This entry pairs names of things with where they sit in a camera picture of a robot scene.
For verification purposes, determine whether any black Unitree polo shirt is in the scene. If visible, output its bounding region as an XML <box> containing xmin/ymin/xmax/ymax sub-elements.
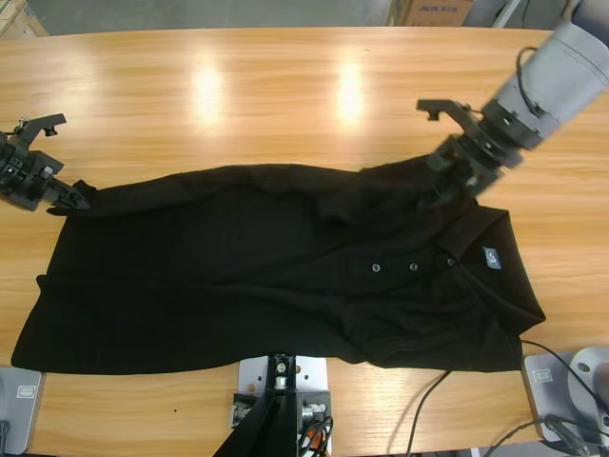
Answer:
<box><xmin>10</xmin><ymin>159</ymin><xmax>547</xmax><ymax>377</ymax></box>

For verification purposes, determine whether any black cable bundle at base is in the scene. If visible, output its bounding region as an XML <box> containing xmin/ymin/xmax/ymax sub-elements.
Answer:
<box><xmin>482</xmin><ymin>412</ymin><xmax>603</xmax><ymax>457</ymax></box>

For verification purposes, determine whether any black corner bracket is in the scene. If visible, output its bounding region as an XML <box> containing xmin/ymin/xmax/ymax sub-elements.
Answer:
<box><xmin>231</xmin><ymin>392</ymin><xmax>261</xmax><ymax>427</ymax></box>
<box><xmin>297</xmin><ymin>390</ymin><xmax>333</xmax><ymax>425</ymax></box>
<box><xmin>265</xmin><ymin>350</ymin><xmax>299</xmax><ymax>396</ymax></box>

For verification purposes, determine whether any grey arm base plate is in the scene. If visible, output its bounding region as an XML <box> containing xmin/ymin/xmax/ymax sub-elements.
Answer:
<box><xmin>521</xmin><ymin>350</ymin><xmax>609</xmax><ymax>444</ymax></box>
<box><xmin>0</xmin><ymin>366</ymin><xmax>47</xmax><ymax>456</ymax></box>

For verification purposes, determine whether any dark aluminium camera post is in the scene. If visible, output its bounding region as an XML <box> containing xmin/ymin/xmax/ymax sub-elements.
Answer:
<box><xmin>211</xmin><ymin>392</ymin><xmax>301</xmax><ymax>457</ymax></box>

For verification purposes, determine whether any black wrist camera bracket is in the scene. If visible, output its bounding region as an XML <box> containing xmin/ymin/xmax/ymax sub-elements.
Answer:
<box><xmin>16</xmin><ymin>112</ymin><xmax>67</xmax><ymax>149</ymax></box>
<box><xmin>416</xmin><ymin>97</ymin><xmax>481</xmax><ymax>139</ymax></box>

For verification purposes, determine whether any white box with AUX print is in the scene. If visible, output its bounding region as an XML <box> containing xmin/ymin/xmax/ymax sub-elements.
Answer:
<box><xmin>407</xmin><ymin>0</ymin><xmax>477</xmax><ymax>28</ymax></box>

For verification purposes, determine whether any white metal mounting plate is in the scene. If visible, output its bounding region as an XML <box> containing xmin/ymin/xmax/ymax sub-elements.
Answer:
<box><xmin>236</xmin><ymin>356</ymin><xmax>332</xmax><ymax>457</ymax></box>

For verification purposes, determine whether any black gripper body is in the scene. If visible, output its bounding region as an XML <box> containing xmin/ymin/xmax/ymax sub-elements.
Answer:
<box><xmin>0</xmin><ymin>132</ymin><xmax>67</xmax><ymax>212</ymax></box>
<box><xmin>425</xmin><ymin>118</ymin><xmax>525</xmax><ymax>199</ymax></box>

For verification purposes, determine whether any long black arched cable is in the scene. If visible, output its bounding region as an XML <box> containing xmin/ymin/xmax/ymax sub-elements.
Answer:
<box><xmin>407</xmin><ymin>338</ymin><xmax>609</xmax><ymax>456</ymax></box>

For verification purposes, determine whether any grey arm base disc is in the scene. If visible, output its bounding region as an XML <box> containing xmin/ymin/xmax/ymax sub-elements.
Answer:
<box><xmin>568</xmin><ymin>346</ymin><xmax>609</xmax><ymax>415</ymax></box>

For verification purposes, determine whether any grey metal stand leg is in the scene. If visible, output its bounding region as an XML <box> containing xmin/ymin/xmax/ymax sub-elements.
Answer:
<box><xmin>491</xmin><ymin>0</ymin><xmax>524</xmax><ymax>30</ymax></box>

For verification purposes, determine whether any black cable bundle under post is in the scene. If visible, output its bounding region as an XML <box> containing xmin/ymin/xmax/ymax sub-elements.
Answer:
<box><xmin>295</xmin><ymin>414</ymin><xmax>335</xmax><ymax>457</ymax></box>

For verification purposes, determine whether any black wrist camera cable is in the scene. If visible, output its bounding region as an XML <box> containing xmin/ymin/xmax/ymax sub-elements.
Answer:
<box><xmin>516</xmin><ymin>45</ymin><xmax>546</xmax><ymax>118</ymax></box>

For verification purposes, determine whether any wooden crate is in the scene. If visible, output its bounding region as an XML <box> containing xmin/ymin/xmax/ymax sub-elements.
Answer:
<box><xmin>0</xmin><ymin>0</ymin><xmax>49</xmax><ymax>39</ymax></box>

